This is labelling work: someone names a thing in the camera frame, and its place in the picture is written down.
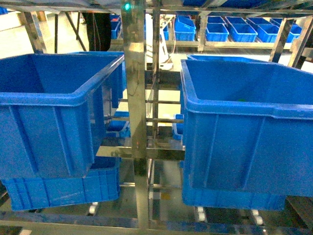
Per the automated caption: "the blue lower left crate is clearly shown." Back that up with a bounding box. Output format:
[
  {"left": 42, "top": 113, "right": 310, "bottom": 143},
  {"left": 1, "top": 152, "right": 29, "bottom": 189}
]
[{"left": 1, "top": 157, "right": 121, "bottom": 211}]

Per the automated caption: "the large blue crate right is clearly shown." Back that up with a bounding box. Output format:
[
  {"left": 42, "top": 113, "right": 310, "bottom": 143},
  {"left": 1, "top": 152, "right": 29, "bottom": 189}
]
[{"left": 181, "top": 59, "right": 313, "bottom": 210}]

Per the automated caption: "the large blue crate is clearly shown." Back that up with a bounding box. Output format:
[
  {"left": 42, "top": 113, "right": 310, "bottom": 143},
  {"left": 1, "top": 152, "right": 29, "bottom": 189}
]
[
  {"left": 181, "top": 59, "right": 313, "bottom": 210},
  {"left": 0, "top": 52, "right": 125, "bottom": 179}
]

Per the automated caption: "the large blue upper crate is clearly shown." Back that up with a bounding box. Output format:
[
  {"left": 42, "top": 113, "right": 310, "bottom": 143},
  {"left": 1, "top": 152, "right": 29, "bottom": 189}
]
[{"left": 0, "top": 52, "right": 125, "bottom": 179}]

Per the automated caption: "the person in dark trousers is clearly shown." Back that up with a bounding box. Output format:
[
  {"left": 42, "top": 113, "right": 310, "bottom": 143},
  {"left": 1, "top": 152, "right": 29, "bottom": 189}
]
[{"left": 83, "top": 12, "right": 112, "bottom": 51}]

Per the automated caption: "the steel rack upright post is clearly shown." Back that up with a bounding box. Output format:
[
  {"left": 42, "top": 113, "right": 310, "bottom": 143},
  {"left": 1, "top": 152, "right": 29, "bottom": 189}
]
[{"left": 121, "top": 0, "right": 149, "bottom": 230}]

